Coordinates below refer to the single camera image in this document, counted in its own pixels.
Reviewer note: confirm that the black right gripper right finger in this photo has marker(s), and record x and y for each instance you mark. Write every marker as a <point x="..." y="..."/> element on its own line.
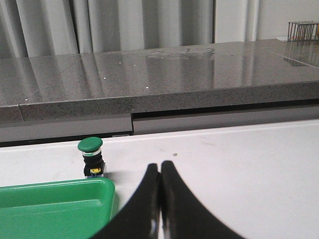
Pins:
<point x="183" y="215"/>

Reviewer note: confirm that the wire rack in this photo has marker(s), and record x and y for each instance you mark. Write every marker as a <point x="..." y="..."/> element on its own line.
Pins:
<point x="303" y="30"/>

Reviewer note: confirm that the grey stone counter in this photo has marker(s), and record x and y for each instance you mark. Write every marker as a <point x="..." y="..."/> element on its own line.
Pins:
<point x="69" y="97"/>

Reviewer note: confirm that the green mushroom push button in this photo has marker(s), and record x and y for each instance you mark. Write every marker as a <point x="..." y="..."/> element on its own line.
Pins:
<point x="92" y="156"/>

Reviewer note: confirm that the white curtain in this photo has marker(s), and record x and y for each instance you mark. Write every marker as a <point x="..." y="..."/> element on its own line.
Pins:
<point x="30" y="28"/>

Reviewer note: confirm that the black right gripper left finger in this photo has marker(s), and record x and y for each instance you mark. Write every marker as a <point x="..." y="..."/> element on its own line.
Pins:
<point x="139" y="217"/>

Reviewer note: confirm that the green plastic tray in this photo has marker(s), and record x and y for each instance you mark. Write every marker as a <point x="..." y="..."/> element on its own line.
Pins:
<point x="75" y="209"/>

